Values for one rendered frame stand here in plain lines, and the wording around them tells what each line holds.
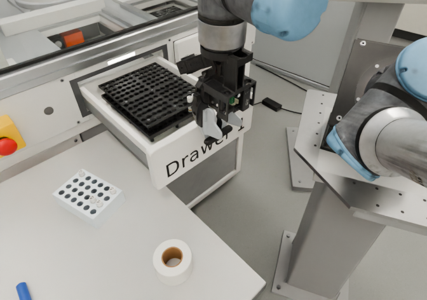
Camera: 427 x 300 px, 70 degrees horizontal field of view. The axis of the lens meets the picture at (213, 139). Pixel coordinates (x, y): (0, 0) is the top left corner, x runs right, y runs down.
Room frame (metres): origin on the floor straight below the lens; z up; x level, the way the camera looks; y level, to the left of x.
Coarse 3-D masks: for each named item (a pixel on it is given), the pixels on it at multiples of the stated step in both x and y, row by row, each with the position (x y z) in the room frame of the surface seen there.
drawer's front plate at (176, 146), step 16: (240, 112) 0.55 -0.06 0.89; (192, 128) 0.46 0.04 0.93; (160, 144) 0.41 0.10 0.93; (176, 144) 0.43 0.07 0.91; (192, 144) 0.45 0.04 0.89; (224, 144) 0.52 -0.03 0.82; (160, 160) 0.40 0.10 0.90; (176, 160) 0.42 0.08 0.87; (160, 176) 0.39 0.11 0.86; (176, 176) 0.42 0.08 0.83
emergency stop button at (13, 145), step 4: (0, 140) 0.46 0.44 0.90; (4, 140) 0.46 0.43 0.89; (8, 140) 0.46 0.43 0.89; (12, 140) 0.47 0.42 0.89; (0, 144) 0.45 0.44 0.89; (4, 144) 0.45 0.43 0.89; (8, 144) 0.46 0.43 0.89; (12, 144) 0.46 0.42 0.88; (16, 144) 0.47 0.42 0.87; (0, 148) 0.45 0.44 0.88; (4, 148) 0.45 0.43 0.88; (8, 148) 0.45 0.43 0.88; (12, 148) 0.46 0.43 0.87; (16, 148) 0.46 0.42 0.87; (0, 152) 0.44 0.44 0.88; (4, 152) 0.45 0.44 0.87; (8, 152) 0.45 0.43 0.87; (12, 152) 0.46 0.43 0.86
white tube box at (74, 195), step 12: (72, 180) 0.43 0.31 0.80; (84, 180) 0.43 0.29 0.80; (96, 180) 0.43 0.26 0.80; (60, 192) 0.40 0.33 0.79; (72, 192) 0.41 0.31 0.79; (84, 192) 0.40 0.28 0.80; (96, 192) 0.40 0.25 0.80; (108, 192) 0.40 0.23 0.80; (120, 192) 0.40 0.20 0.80; (60, 204) 0.39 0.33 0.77; (72, 204) 0.37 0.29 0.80; (84, 204) 0.37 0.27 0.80; (108, 204) 0.37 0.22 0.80; (120, 204) 0.39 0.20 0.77; (84, 216) 0.35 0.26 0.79; (96, 216) 0.34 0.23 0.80; (108, 216) 0.36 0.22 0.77; (96, 228) 0.33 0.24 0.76
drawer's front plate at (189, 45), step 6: (192, 36) 0.88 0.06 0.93; (174, 42) 0.85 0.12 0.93; (180, 42) 0.85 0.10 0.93; (186, 42) 0.86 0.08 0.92; (192, 42) 0.87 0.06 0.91; (198, 42) 0.89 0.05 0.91; (174, 48) 0.85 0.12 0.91; (180, 48) 0.84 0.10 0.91; (186, 48) 0.86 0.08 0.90; (192, 48) 0.87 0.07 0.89; (198, 48) 0.89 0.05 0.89; (180, 54) 0.84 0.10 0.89; (186, 54) 0.86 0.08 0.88
